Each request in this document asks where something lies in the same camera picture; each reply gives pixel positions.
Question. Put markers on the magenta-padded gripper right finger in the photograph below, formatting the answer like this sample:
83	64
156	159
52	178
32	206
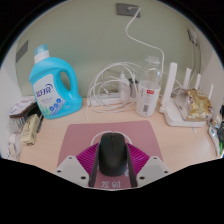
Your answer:
153	170

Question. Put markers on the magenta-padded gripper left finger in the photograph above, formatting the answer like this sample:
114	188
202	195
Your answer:
71	170

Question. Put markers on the black computer mouse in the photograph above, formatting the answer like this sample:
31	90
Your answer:
113	155

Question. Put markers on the pink printed mouse pad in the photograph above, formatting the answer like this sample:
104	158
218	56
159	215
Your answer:
80	133

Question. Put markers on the small yellow carton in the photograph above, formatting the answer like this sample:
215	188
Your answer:
29	130

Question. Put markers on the white router with antennas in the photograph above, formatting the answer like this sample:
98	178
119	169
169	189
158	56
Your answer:
173	115

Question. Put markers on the clear plastic bags pile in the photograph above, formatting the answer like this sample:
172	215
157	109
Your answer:
15	140

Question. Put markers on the white flat remote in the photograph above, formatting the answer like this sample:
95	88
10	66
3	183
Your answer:
214	138

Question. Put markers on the clear plastic bottle red label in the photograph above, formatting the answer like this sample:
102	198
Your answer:
148	100

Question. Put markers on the white power strip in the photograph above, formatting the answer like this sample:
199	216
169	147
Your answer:
103	100

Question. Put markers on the gold foil bag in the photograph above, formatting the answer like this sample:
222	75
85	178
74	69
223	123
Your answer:
196	105

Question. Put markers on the stack of flat boxes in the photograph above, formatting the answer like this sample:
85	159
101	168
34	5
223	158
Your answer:
21	106

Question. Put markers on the blue detergent bottle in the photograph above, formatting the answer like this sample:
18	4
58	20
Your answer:
50	70

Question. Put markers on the grey blank wall plate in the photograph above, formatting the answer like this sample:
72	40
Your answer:
21	51

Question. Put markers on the white wall plug adapter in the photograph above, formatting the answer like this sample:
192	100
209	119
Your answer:
192	36

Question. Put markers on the grey wall socket plate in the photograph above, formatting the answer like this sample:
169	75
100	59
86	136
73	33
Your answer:
123	8

